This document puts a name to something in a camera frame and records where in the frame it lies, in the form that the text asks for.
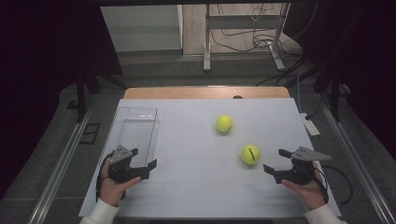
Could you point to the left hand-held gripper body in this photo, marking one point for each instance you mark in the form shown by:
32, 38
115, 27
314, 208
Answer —
121, 172

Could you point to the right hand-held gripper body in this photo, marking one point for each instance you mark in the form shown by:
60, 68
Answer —
300, 174

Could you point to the clear plastic container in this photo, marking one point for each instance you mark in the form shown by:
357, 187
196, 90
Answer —
137, 133

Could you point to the yellow tennis ball black mark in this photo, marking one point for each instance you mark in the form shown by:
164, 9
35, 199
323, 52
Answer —
250, 154

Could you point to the person's left hand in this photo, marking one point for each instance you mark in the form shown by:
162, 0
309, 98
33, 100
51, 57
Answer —
110, 191

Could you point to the person's right hand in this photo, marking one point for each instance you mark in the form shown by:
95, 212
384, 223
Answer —
311, 194

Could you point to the white power strip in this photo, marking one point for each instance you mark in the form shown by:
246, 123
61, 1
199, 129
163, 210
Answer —
309, 124

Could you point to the white board table cover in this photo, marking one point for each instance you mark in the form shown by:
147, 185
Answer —
202, 186

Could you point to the dark round table grommet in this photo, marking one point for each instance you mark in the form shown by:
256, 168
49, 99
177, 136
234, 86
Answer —
237, 97

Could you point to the black metal stand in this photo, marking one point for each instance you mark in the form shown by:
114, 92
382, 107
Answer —
335, 93
81, 96

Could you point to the wooden table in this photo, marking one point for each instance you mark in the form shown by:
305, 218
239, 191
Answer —
186, 92

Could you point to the dark curtain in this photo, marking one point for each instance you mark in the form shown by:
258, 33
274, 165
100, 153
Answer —
46, 62
367, 62

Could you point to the white cabinet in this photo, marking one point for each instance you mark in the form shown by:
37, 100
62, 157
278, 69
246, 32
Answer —
143, 28

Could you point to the aluminium floor rail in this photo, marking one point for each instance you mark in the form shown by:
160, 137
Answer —
59, 174
358, 168

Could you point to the grey metal desk frame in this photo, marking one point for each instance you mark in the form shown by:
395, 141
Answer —
243, 21

